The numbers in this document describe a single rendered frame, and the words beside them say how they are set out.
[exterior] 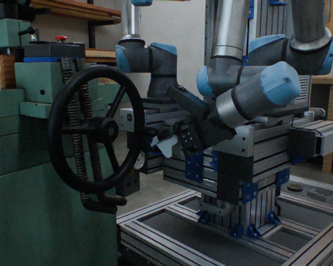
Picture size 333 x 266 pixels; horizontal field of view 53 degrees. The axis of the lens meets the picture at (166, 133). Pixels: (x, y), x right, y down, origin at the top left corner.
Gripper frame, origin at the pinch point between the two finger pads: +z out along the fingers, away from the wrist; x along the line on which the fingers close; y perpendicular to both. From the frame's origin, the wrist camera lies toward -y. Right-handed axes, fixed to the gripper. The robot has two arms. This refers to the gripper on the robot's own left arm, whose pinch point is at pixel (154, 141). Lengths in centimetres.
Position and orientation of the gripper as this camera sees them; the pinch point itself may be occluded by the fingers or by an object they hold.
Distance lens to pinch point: 81.4
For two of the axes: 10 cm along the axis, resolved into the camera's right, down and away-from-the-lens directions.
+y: 4.2, 9.0, -1.1
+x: 5.7, -1.6, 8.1
